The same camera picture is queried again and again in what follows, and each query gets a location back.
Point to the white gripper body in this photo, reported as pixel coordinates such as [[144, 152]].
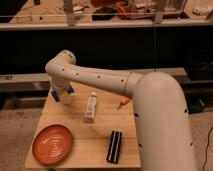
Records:
[[59, 87]]

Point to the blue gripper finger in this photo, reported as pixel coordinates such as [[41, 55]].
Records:
[[70, 89], [55, 96]]

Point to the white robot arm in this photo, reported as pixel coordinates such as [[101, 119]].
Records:
[[161, 115]]

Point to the white ceramic cup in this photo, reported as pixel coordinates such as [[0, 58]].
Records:
[[67, 98]]

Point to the white tube bottle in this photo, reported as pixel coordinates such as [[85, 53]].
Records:
[[90, 109]]

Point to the wooden table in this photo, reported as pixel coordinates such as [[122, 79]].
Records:
[[91, 140]]

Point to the orange ribbed plate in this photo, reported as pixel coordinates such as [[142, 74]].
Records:
[[52, 144]]

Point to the small orange carrot toy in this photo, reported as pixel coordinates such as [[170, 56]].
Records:
[[123, 102]]

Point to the long grey bench rail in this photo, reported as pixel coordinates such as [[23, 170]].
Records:
[[40, 81]]

